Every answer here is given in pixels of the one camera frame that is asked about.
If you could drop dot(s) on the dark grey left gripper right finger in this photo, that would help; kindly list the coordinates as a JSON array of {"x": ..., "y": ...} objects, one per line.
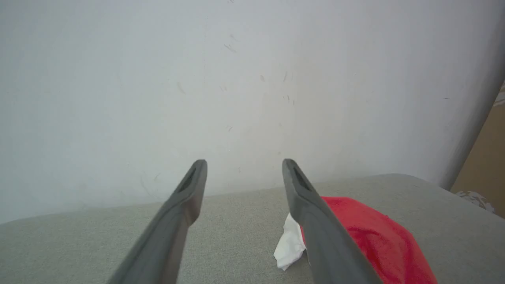
[{"x": 325, "y": 236}]

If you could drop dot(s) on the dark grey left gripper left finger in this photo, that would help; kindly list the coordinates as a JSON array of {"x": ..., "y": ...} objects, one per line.
[{"x": 165, "y": 236}]

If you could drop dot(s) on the red and white garment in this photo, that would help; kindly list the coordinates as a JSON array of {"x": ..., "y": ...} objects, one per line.
[{"x": 378, "y": 236}]

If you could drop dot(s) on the grey fabric sofa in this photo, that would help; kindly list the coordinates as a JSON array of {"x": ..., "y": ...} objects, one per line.
[{"x": 236, "y": 236}]

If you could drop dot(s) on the brown cardboard box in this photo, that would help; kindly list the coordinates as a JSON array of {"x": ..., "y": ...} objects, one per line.
[{"x": 483, "y": 161}]

